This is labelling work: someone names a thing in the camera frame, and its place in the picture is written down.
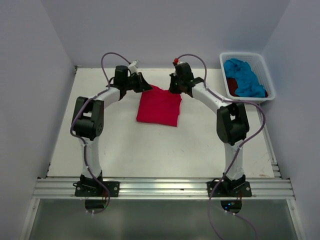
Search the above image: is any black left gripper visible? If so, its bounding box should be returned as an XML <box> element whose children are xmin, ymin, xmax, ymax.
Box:
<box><xmin>123</xmin><ymin>72</ymin><xmax>153</xmax><ymax>93</ymax></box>

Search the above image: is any pink red t shirt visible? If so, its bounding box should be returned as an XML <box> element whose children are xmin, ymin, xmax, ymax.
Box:
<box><xmin>136</xmin><ymin>85</ymin><xmax>182</xmax><ymax>127</ymax></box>

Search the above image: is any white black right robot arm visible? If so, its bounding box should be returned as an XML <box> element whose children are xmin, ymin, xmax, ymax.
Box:
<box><xmin>169</xmin><ymin>61</ymin><xmax>250</xmax><ymax>197</ymax></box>

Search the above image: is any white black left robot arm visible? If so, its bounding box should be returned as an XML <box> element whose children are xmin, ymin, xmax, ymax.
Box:
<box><xmin>70</xmin><ymin>61</ymin><xmax>153</xmax><ymax>197</ymax></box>

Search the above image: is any dark red t shirt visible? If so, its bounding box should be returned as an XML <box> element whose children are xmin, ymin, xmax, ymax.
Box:
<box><xmin>226</xmin><ymin>78</ymin><xmax>269</xmax><ymax>98</ymax></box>

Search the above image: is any blue t shirt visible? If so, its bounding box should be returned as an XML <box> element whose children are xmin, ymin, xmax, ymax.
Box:
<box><xmin>223</xmin><ymin>58</ymin><xmax>261</xmax><ymax>85</ymax></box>

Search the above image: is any white plastic laundry basket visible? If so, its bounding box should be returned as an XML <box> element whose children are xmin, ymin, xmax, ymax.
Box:
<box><xmin>219</xmin><ymin>51</ymin><xmax>276</xmax><ymax>103</ymax></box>

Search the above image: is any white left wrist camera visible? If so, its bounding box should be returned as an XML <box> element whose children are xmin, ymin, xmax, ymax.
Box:
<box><xmin>128</xmin><ymin>60</ymin><xmax>139</xmax><ymax>74</ymax></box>

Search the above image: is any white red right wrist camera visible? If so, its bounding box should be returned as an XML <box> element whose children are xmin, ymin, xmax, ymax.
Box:
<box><xmin>172</xmin><ymin>58</ymin><xmax>185</xmax><ymax>66</ymax></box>

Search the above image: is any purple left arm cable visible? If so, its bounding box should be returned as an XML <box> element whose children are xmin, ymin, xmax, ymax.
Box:
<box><xmin>69</xmin><ymin>52</ymin><xmax>135</xmax><ymax>215</ymax></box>

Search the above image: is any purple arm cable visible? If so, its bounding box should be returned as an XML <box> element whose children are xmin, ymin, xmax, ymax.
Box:
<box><xmin>69</xmin><ymin>52</ymin><xmax>135</xmax><ymax>215</ymax></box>
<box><xmin>176</xmin><ymin>53</ymin><xmax>266</xmax><ymax>240</ymax></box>

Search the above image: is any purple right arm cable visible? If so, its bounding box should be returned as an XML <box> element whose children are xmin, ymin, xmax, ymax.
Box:
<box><xmin>176</xmin><ymin>53</ymin><xmax>266</xmax><ymax>240</ymax></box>

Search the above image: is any aluminium mounting rail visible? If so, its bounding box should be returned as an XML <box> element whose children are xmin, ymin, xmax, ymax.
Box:
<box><xmin>32</xmin><ymin>177</ymin><xmax>295</xmax><ymax>200</ymax></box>

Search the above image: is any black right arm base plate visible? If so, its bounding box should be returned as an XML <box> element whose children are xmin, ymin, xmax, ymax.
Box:
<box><xmin>206</xmin><ymin>178</ymin><xmax>253</xmax><ymax>198</ymax></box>

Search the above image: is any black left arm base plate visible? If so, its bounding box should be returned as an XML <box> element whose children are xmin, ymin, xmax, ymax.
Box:
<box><xmin>73</xmin><ymin>181</ymin><xmax>120</xmax><ymax>198</ymax></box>

